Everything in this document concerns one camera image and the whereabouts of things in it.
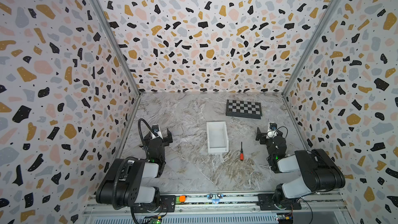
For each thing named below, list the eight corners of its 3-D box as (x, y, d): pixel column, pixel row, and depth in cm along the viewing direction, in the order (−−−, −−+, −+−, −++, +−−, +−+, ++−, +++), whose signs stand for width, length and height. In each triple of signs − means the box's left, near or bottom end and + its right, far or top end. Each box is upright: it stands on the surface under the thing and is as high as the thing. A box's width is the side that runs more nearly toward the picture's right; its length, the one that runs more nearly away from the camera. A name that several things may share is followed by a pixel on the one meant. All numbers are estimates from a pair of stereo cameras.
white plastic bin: (206, 154, 92) (206, 148, 86) (206, 128, 104) (206, 121, 98) (227, 154, 92) (228, 148, 86) (225, 128, 104) (226, 121, 98)
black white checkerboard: (225, 115, 111) (226, 112, 108) (226, 102, 119) (227, 99, 116) (260, 119, 110) (262, 115, 107) (259, 105, 118) (260, 102, 115)
